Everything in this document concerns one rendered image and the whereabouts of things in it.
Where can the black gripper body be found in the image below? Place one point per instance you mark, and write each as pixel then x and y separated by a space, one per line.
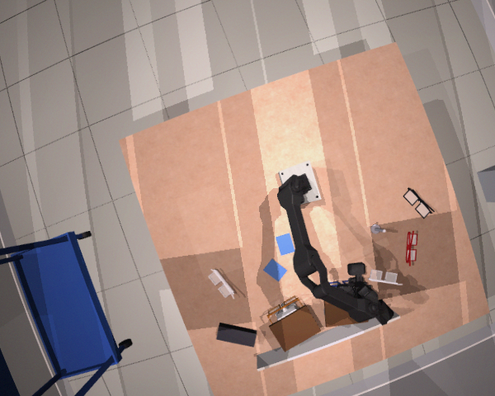
pixel 357 270

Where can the red glasses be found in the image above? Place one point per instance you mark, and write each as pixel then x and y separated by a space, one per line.
pixel 411 253

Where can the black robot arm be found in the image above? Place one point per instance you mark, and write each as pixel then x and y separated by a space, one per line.
pixel 306 260

